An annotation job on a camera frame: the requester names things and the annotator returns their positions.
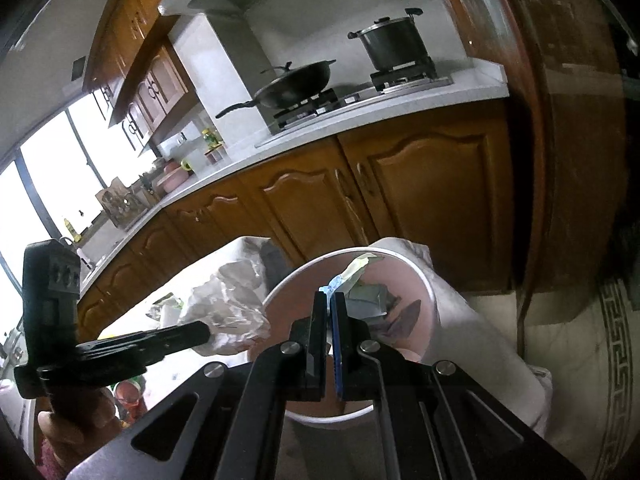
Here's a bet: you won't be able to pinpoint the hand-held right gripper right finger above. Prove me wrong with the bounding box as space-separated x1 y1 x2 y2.
330 292 588 480

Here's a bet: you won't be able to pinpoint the pink lidded container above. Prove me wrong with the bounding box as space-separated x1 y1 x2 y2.
156 161 192 193

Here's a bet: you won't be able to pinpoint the green yellow snack packet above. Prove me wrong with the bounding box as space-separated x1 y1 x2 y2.
146 294 187 322

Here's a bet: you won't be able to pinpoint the green sponge block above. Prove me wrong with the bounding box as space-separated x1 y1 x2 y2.
347 282 398 318

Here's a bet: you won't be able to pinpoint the wooden wall cabinets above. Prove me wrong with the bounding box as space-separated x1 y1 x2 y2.
82 0 201 153

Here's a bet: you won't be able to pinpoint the gas stove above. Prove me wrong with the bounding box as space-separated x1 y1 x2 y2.
255 55 455 148

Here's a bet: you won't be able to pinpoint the black wok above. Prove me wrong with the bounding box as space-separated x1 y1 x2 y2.
216 60 337 120

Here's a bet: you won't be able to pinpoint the person's left hand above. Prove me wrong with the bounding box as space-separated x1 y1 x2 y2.
37 387 126 471

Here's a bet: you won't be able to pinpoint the white paper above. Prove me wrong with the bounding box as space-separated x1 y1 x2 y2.
177 260 271 356

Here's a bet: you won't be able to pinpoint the white round bin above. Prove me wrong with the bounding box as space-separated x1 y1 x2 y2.
261 246 437 427

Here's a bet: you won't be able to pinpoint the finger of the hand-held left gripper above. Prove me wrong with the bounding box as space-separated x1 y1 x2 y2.
75 322 211 381

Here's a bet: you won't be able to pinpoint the wooden base cabinet door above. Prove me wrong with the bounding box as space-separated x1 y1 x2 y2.
165 180 286 273
340 102 513 293
239 142 373 263
132 215 201 291

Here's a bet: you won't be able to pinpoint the purple wrapper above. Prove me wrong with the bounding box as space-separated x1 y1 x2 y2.
375 300 423 343

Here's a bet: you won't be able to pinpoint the white floral tablecloth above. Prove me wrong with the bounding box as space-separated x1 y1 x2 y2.
75 235 273 413

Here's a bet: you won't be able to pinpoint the pink and green packet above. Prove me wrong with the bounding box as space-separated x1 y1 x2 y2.
114 377 149 417

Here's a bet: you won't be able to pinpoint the kitchen window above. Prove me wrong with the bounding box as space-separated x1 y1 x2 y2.
0 90 151 301

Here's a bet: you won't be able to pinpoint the pale green plastic wrapper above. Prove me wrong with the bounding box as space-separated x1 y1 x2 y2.
322 254 385 301

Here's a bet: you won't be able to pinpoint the wooden framed glass door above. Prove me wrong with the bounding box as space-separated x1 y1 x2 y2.
435 0 631 311

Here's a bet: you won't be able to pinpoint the white kitchen countertop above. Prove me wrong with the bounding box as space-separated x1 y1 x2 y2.
75 57 511 296

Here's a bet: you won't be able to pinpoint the dark cooking pot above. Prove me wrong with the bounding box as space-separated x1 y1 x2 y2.
348 8 430 72

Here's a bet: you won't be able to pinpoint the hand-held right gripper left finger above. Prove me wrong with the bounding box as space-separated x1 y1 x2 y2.
67 290 328 480

